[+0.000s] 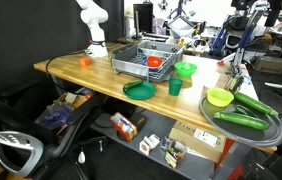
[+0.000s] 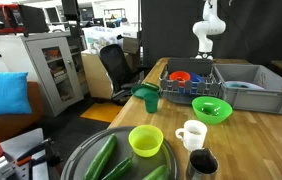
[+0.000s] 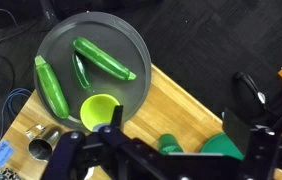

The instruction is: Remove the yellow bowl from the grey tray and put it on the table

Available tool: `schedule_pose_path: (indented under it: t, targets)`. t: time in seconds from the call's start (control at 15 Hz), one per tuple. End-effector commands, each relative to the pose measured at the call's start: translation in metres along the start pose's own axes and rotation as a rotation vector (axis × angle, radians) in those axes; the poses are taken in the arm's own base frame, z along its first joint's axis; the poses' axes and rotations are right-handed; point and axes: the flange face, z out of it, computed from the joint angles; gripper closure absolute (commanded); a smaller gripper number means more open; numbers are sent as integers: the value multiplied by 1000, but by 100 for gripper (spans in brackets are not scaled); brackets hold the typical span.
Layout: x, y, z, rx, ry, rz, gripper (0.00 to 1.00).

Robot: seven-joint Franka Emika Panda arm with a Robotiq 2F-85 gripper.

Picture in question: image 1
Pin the grey round tray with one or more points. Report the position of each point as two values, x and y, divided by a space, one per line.
244 134

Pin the long green cucumber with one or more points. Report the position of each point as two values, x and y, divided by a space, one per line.
253 103

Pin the dark green plastic cup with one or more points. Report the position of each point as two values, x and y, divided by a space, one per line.
175 87

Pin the orange block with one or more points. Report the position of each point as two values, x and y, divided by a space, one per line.
85 61

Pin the dark green plastic plate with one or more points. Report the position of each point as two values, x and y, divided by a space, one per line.
141 92

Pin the grey dish rack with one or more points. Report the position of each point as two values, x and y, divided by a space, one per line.
127 60

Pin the black computer monitor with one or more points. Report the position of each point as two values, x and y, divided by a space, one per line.
144 18

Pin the blue plastic bowl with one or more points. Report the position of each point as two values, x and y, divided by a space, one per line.
144 61

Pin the white plastic bin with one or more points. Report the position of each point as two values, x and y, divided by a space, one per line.
180 28

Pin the clear plastic container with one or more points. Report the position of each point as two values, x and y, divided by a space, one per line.
172 153

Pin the brown cardboard box with label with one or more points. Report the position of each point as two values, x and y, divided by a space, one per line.
187 137

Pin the yellow plastic bowl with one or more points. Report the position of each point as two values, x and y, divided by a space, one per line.
219 97

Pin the black book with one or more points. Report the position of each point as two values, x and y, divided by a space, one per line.
139 120

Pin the black keyboard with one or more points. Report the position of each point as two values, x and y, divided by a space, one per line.
155 36

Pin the blue plastic bag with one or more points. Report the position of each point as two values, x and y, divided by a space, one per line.
54 116

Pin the open cardboard box with clutter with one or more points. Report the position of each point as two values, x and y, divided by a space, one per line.
69 98

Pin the short green cucumber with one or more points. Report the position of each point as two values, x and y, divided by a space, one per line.
133 84

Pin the large green cucumber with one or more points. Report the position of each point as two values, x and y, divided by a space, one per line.
241 120

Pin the metal clamp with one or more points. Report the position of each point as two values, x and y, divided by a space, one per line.
233 81

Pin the blue metal stand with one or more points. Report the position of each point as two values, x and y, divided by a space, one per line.
246 35

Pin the orange carton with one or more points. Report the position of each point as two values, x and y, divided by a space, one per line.
124 128

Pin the plain brown cardboard box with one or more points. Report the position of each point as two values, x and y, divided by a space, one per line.
269 65

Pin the small dark green cucumber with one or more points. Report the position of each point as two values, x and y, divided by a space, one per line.
243 109

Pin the small white carton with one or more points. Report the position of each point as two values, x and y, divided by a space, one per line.
149 144

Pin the bright green plastic bowl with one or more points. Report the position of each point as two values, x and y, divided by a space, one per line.
185 70

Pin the grey lower table shelf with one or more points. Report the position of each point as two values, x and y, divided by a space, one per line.
157 125

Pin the black office chair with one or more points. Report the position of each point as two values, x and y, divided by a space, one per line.
14 140

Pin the yellow rubber duck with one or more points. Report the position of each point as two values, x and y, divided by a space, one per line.
181 42

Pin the black curtain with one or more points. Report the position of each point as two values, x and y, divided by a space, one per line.
21 33

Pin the small white bulb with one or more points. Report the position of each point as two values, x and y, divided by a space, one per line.
81 157

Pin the small metal bolt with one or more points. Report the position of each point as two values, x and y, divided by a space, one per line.
100 145

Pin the white stick with red tip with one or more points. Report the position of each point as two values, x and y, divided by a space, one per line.
227 59

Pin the red plastic bowl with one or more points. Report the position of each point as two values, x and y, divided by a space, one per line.
154 61

